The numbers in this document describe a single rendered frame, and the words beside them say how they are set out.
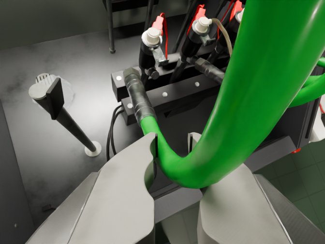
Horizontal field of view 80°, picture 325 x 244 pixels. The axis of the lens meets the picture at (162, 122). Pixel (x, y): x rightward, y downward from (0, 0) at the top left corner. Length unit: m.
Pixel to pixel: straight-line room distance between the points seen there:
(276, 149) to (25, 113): 0.62
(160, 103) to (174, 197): 0.19
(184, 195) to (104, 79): 0.38
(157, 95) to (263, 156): 0.28
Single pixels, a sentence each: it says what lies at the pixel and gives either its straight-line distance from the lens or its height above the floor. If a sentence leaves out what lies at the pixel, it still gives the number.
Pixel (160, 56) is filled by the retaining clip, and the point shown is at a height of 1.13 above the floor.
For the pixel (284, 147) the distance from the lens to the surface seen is 0.56.
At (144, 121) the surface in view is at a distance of 0.17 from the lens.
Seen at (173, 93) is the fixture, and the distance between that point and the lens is 0.43.
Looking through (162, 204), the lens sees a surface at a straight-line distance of 0.41.
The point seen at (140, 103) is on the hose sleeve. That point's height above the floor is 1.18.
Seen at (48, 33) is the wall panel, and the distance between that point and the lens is 0.66.
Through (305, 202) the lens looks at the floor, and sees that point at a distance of 1.94.
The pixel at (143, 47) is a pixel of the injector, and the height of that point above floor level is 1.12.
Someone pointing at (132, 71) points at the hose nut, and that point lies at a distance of 0.24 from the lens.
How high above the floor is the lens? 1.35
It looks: 70 degrees down
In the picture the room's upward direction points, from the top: 35 degrees clockwise
